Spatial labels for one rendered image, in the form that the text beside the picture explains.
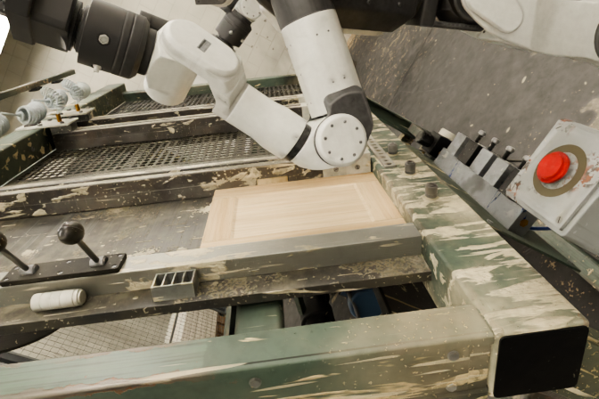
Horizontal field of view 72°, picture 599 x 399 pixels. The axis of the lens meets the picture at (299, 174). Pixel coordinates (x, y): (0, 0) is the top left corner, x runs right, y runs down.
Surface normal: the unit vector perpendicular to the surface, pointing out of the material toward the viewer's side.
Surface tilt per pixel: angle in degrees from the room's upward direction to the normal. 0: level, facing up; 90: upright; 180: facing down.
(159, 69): 105
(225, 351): 56
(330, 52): 90
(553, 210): 0
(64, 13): 100
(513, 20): 90
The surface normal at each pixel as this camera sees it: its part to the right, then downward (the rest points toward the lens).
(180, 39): 0.51, -0.47
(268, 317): -0.09, -0.92
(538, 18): 0.50, 0.31
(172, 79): 0.04, 0.85
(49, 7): 0.48, -0.09
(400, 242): 0.08, 0.37
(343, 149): 0.24, 0.07
